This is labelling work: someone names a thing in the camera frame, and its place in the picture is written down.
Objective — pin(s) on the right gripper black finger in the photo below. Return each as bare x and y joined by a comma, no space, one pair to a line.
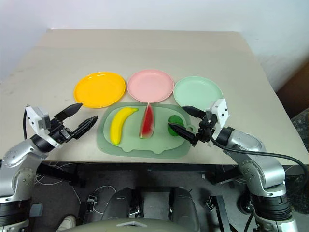
183,131
195,111

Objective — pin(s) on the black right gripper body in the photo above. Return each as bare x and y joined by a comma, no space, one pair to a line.
205,131

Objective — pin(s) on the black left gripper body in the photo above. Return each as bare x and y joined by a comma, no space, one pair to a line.
60,134

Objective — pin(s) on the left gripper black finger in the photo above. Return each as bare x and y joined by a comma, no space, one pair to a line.
85,125
70,111

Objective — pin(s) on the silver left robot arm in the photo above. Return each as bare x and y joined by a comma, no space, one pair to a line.
17,154

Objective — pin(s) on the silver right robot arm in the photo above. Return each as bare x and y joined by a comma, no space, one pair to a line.
253,166

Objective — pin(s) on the green toy fruit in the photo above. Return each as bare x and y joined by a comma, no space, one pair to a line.
175,119

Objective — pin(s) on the light green plastic plate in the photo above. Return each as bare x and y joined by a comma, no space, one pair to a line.
196,90

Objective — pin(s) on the yellow plastic plate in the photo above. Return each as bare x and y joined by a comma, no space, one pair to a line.
100,89

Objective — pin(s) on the pink plastic plate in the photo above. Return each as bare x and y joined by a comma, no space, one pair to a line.
150,84

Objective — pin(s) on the yellow toy banana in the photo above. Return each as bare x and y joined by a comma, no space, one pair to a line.
118,125

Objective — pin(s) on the red toy watermelon slice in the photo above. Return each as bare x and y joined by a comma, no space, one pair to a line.
147,123

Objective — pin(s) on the green silicone mat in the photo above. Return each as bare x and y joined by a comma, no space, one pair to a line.
130,147

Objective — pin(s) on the dark rounded shape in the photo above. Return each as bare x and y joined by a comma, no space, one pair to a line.
184,207
123,207

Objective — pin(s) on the small grey box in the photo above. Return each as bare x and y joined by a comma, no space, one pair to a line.
36,210

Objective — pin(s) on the black caster wheel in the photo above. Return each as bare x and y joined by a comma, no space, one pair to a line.
244,204

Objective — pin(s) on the white shoe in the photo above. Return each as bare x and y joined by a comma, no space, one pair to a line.
67,222

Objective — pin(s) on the dark speckled bag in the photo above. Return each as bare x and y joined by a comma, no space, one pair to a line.
301,135

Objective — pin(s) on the brown cardboard box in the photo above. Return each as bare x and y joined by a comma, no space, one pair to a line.
295,91

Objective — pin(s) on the grey-olive rounded shape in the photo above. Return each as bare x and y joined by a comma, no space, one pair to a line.
135,227

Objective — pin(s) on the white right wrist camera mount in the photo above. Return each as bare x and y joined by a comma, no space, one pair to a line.
220,110

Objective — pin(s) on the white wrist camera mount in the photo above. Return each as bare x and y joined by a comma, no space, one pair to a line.
220,110
36,116

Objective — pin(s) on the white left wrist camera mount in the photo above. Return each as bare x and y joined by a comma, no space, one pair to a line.
36,116

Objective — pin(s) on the black table frame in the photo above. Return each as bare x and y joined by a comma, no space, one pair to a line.
62,175

